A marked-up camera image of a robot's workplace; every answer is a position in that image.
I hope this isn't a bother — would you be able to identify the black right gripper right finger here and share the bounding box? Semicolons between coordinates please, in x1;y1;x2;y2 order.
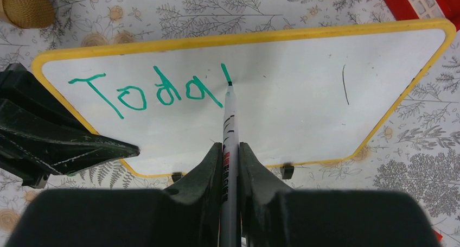
239;142;439;246

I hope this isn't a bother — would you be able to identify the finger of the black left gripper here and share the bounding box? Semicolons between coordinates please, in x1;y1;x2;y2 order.
1;63;140;188

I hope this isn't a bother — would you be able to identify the green whiteboard marker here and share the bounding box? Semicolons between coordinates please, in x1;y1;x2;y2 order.
219;82;241;246

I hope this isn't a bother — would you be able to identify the red triangular block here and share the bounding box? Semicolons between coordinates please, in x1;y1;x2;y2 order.
434;231;443;242

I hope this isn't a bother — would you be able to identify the yellow framed whiteboard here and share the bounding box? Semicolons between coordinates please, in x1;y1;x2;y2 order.
31;18;457;178

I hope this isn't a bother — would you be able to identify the red square frame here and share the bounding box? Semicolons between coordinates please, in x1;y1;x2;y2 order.
383;0;459;31

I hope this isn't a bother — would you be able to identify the gold toy microphone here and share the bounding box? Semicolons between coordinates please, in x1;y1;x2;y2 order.
1;0;55;29

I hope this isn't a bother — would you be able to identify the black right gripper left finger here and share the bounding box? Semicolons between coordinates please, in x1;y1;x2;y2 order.
7;143;222;246

